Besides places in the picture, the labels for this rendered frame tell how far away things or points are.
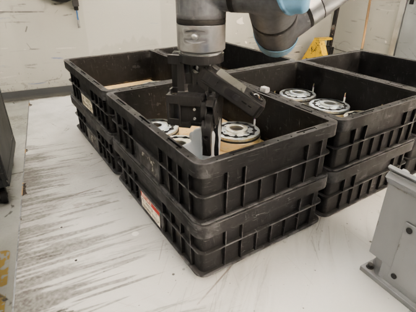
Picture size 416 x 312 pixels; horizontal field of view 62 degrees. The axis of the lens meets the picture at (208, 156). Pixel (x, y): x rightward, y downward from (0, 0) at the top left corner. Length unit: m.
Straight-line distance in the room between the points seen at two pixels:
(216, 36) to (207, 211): 0.26
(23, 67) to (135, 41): 1.17
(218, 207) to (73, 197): 0.43
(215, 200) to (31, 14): 3.57
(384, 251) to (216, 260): 0.27
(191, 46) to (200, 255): 0.33
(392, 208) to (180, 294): 0.36
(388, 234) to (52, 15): 3.70
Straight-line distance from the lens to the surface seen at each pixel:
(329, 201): 0.77
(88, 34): 4.01
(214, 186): 0.52
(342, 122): 0.67
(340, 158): 0.73
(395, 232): 0.62
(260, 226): 0.64
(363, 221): 0.81
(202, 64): 0.54
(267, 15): 0.53
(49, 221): 0.82
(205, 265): 0.61
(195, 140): 0.59
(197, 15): 0.53
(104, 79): 1.22
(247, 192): 0.57
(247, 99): 0.56
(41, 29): 3.99
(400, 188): 0.58
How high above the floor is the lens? 1.16
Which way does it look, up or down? 28 degrees down
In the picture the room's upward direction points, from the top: straight up
